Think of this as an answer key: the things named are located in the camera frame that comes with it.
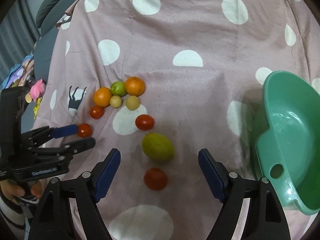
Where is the red tomato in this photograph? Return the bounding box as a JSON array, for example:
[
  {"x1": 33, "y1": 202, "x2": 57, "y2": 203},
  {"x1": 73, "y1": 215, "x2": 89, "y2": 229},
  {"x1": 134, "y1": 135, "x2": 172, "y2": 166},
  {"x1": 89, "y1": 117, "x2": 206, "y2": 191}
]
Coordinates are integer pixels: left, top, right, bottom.
[
  {"x1": 143, "y1": 167, "x2": 169, "y2": 191},
  {"x1": 89, "y1": 105, "x2": 105, "y2": 120},
  {"x1": 135, "y1": 114, "x2": 155, "y2": 131},
  {"x1": 77, "y1": 123, "x2": 93, "y2": 138}
]

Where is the large orange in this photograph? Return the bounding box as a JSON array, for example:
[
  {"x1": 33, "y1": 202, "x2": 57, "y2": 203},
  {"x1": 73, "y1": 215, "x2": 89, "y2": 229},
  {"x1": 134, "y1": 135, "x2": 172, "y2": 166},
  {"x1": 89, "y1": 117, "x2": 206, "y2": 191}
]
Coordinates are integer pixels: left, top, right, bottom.
[{"x1": 93, "y1": 87, "x2": 113, "y2": 108}]

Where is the beige round fruit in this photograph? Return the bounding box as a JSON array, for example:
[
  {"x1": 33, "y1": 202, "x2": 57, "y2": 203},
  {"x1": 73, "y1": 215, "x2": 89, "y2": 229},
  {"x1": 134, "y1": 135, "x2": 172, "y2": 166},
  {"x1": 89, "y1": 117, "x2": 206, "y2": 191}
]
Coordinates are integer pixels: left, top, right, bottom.
[
  {"x1": 110, "y1": 95, "x2": 123, "y2": 108},
  {"x1": 125, "y1": 95, "x2": 140, "y2": 111}
]

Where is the striped left sleeve forearm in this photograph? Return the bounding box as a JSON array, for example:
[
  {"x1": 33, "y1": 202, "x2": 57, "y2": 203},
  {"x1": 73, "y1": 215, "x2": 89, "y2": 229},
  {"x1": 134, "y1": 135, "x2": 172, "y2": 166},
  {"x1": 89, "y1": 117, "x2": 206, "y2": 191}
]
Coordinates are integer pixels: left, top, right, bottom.
[{"x1": 1, "y1": 192, "x2": 30, "y2": 239}]

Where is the left hand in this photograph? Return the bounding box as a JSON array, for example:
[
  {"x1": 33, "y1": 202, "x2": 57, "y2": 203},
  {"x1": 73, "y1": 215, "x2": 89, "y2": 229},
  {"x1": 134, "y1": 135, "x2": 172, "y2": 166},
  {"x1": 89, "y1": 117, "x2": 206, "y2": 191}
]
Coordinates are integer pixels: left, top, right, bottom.
[{"x1": 1, "y1": 180, "x2": 43, "y2": 205}]

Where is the pink plush toy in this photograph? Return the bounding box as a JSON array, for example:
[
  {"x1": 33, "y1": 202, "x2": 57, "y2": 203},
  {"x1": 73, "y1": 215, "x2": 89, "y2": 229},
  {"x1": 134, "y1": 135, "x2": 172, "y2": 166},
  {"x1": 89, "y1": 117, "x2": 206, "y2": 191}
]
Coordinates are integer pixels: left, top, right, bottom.
[{"x1": 30, "y1": 79, "x2": 46, "y2": 102}]

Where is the colourful toy pile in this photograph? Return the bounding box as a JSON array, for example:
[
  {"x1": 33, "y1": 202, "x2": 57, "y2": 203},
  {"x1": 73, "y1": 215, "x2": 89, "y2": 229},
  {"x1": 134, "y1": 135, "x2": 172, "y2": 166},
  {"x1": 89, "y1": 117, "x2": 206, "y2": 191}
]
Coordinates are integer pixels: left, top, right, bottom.
[{"x1": 1, "y1": 54, "x2": 34, "y2": 90}]

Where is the green plastic basin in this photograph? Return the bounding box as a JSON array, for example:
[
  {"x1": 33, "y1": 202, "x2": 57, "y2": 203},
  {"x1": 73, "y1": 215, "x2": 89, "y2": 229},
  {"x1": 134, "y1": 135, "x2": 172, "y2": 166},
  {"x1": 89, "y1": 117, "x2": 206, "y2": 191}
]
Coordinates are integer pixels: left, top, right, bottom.
[{"x1": 251, "y1": 71, "x2": 319, "y2": 216}]

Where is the small green apple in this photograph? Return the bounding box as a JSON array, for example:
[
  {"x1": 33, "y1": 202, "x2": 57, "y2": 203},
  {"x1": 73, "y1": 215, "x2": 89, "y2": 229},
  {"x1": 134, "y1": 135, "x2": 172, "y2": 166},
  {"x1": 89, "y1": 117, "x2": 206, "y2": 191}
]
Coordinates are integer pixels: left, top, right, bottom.
[{"x1": 110, "y1": 81, "x2": 127, "y2": 97}]

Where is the yellow-green mango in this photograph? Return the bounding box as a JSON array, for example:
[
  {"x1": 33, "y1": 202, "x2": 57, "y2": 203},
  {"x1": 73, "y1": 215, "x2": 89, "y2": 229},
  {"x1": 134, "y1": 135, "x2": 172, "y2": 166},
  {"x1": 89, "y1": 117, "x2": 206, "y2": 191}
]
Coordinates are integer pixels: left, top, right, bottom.
[{"x1": 142, "y1": 133, "x2": 175, "y2": 163}]

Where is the orange right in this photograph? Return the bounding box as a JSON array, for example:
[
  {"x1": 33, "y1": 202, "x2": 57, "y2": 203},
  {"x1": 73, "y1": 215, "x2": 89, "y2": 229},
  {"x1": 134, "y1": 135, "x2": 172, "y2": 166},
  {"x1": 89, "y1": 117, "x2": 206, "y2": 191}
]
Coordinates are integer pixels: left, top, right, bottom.
[{"x1": 124, "y1": 76, "x2": 145, "y2": 96}]

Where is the pink polka dot blanket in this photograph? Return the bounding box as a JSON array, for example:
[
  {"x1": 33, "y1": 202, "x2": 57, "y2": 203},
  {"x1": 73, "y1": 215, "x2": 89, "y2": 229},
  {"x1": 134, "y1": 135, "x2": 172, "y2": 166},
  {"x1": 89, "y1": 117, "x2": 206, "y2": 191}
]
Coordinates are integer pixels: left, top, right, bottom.
[{"x1": 35, "y1": 0, "x2": 319, "y2": 239}]

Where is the grey pillow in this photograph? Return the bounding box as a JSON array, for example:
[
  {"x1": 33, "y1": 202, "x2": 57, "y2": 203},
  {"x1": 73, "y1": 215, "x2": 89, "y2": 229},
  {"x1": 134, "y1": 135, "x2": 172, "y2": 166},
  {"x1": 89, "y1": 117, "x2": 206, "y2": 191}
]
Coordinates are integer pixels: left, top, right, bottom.
[{"x1": 35, "y1": 0, "x2": 111, "y2": 37}]

